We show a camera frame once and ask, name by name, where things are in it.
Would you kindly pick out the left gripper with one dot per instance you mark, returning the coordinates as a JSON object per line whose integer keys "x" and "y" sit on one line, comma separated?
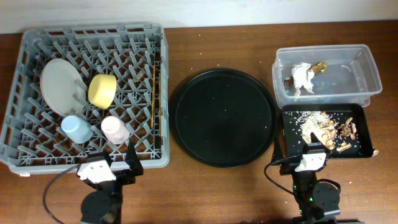
{"x": 127, "y": 176}

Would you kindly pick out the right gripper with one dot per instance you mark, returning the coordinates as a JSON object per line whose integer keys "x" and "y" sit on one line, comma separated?
{"x": 278, "y": 153}

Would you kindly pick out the pink plastic cup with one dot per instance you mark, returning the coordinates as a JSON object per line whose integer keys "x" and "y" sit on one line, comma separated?
{"x": 115, "y": 130}

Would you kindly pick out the food scraps and rice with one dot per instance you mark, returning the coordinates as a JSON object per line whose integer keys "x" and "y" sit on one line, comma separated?
{"x": 334, "y": 133}

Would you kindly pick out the blue plastic cup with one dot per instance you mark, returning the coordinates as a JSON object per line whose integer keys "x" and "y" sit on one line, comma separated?
{"x": 77, "y": 129}

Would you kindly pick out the white napkin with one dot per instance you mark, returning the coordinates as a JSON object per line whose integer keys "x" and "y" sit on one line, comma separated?
{"x": 302, "y": 76}

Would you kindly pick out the yellow bowl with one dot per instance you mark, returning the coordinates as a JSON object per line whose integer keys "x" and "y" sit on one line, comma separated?
{"x": 102, "y": 90}

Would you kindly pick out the brown gold snack wrapper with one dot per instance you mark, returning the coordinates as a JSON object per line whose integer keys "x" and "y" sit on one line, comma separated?
{"x": 318, "y": 67}

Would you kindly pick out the wooden chopstick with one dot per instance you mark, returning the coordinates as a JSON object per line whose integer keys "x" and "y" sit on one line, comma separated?
{"x": 153, "y": 96}
{"x": 159, "y": 94}

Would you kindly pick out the grey round plate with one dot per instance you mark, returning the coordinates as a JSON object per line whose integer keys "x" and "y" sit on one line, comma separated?
{"x": 62, "y": 87}

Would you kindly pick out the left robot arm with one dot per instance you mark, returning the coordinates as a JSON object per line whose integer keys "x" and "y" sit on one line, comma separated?
{"x": 104, "y": 205}

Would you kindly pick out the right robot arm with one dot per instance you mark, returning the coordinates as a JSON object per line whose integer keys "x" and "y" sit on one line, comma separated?
{"x": 317, "y": 199}

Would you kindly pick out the black rectangular waste tray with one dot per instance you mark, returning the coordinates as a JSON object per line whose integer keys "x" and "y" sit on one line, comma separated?
{"x": 293, "y": 117}

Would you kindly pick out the clear plastic waste bin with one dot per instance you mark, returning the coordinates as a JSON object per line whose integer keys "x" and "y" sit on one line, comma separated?
{"x": 350, "y": 77}

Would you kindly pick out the grey plastic dishwasher rack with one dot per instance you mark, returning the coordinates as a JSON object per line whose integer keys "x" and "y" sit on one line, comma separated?
{"x": 32, "y": 140}

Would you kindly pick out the round black serving tray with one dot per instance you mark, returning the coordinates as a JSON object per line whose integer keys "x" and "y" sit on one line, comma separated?
{"x": 224, "y": 118}

